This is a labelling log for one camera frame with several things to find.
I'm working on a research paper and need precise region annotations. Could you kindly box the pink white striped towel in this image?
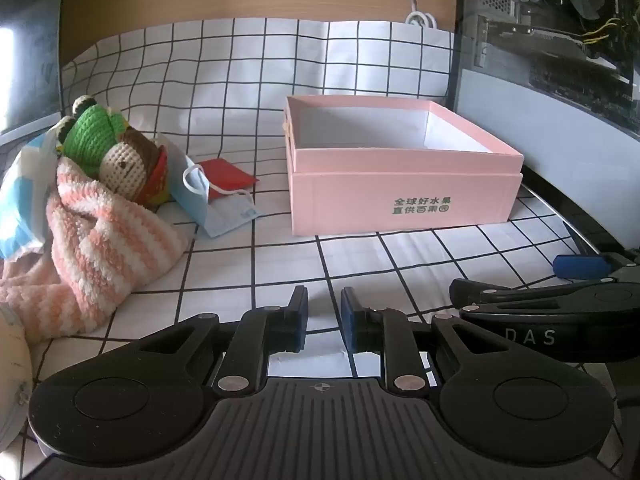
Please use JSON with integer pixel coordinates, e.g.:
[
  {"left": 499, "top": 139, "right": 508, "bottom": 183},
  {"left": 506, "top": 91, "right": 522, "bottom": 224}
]
[{"left": 0, "top": 156, "right": 191, "bottom": 346}]

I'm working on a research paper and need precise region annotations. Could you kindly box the black monitor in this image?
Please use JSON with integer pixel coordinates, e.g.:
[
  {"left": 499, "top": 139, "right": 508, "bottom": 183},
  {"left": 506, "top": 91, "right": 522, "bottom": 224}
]
[{"left": 0, "top": 0, "right": 66, "bottom": 146}]

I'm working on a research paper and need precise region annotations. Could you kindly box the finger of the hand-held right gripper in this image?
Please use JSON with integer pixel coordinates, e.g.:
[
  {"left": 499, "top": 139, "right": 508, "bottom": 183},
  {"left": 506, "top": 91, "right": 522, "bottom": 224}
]
[
  {"left": 449, "top": 277, "right": 640, "bottom": 323},
  {"left": 552, "top": 251, "right": 640, "bottom": 281}
]

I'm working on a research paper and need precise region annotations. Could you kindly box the red pouch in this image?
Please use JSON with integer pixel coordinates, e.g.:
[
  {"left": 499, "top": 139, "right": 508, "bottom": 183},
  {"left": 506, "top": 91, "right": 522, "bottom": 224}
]
[{"left": 192, "top": 158, "right": 260, "bottom": 193}]

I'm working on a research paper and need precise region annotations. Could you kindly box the crocheted toy with green hat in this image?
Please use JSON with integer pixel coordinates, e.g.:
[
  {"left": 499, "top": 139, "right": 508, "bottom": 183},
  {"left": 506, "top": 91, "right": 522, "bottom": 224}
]
[{"left": 56, "top": 96, "right": 168, "bottom": 207}]

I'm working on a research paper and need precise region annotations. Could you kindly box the pink cardboard box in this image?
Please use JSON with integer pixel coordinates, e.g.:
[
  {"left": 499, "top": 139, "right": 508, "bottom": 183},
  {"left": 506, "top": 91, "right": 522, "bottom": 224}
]
[{"left": 284, "top": 95, "right": 525, "bottom": 237}]

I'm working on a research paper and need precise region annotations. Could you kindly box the blue face mask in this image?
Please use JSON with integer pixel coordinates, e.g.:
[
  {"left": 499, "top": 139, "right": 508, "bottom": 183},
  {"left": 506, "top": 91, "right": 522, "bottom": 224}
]
[{"left": 159, "top": 135, "right": 263, "bottom": 239}]

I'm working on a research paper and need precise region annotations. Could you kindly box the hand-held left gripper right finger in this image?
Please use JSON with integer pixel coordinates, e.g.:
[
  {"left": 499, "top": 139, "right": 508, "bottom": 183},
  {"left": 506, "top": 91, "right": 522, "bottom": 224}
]
[{"left": 340, "top": 286, "right": 506, "bottom": 395}]

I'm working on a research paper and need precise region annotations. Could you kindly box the computer case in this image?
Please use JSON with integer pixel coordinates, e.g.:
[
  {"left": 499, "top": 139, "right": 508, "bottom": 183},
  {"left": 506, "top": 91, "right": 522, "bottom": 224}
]
[{"left": 445, "top": 0, "right": 640, "bottom": 261}]

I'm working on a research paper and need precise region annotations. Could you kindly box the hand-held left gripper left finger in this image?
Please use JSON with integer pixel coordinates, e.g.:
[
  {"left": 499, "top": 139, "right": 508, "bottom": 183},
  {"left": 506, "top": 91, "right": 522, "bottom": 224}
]
[{"left": 131, "top": 285, "right": 310, "bottom": 395}]

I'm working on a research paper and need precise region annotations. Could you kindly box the blue white tissue pack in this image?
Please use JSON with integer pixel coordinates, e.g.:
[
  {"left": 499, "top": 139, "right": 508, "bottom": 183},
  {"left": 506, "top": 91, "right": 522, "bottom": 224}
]
[{"left": 0, "top": 127, "right": 66, "bottom": 261}]

